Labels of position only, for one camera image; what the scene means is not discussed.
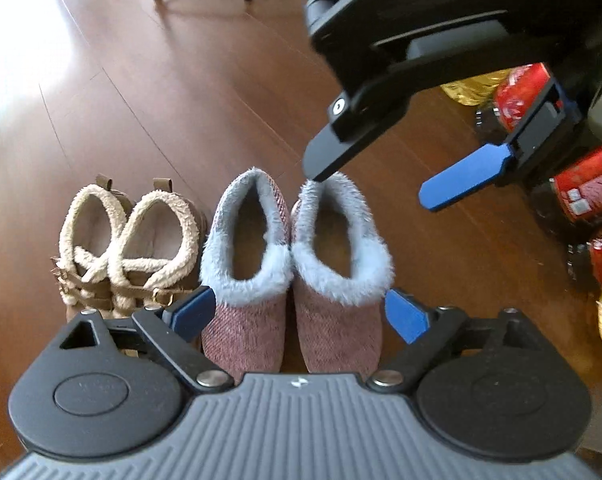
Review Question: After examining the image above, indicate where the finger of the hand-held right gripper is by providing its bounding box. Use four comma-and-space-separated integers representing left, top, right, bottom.
418, 77, 582, 214
302, 25, 552, 184

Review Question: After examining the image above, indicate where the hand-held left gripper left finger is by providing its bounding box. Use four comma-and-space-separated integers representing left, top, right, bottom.
59, 286, 235, 395

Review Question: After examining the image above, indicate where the yellow cooking oil bottle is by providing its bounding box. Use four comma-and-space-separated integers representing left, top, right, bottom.
440, 71, 508, 107

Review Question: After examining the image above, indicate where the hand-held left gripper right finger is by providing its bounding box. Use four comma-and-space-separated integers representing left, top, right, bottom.
366, 288, 541, 394

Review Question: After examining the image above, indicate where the pink slipper grey fur trim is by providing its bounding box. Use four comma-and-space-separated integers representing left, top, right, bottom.
199, 167, 295, 387
290, 172, 395, 377

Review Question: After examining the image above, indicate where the brown shoe cream fleece trim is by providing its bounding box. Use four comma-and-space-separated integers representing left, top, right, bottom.
106, 177, 207, 312
50, 174, 133, 324

